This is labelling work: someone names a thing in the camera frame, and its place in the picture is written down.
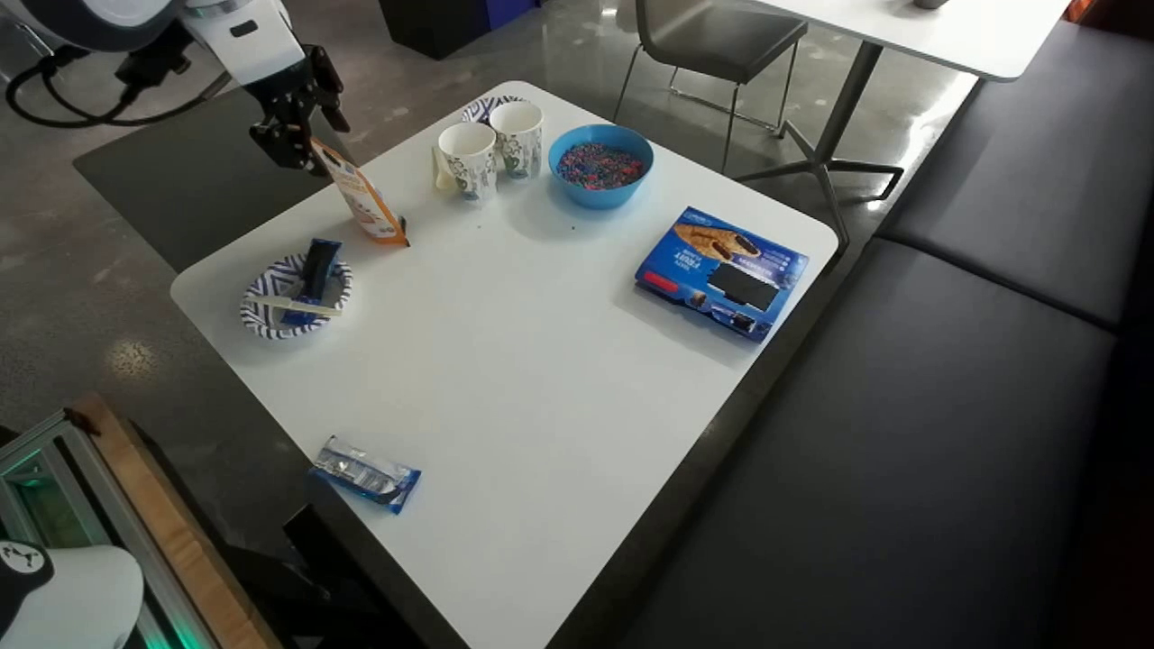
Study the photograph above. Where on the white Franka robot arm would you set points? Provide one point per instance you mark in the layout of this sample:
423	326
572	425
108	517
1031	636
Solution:
156	24

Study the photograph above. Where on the silver blue snack wrapper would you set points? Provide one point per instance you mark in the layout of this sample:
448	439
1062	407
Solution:
367	474

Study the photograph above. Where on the wooden framed metal rack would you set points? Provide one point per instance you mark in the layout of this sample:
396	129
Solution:
146	528

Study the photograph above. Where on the blue bowl with candies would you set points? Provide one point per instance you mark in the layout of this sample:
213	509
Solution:
602	167

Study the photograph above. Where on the white flat stick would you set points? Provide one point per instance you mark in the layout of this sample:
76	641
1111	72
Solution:
298	311

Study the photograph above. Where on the patterned paper cup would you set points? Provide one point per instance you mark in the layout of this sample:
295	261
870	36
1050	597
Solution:
465	162
519	138

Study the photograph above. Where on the black metal-legged chair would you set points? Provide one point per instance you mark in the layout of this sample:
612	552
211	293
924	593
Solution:
715	37

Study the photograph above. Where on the white cap with black logo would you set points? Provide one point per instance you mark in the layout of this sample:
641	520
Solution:
58	597

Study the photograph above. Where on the dark blue wrapped bar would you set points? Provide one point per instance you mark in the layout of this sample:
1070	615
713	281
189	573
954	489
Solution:
319	270

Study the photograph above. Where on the white square side table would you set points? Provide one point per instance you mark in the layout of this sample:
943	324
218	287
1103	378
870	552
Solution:
951	31

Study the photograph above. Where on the patterned paper plate with wrappers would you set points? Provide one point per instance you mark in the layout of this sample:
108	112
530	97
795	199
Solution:
271	296

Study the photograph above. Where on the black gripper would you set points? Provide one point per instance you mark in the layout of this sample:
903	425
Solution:
295	104

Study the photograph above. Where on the dark grey floor mat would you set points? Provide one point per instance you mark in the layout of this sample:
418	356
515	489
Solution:
193	181

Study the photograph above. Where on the orange snack packet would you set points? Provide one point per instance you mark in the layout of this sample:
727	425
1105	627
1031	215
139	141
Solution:
367	205

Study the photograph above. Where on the black padded bench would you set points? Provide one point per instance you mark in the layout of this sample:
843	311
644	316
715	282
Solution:
941	400

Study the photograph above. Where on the blue cookie box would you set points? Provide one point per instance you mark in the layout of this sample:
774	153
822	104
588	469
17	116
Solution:
723	275

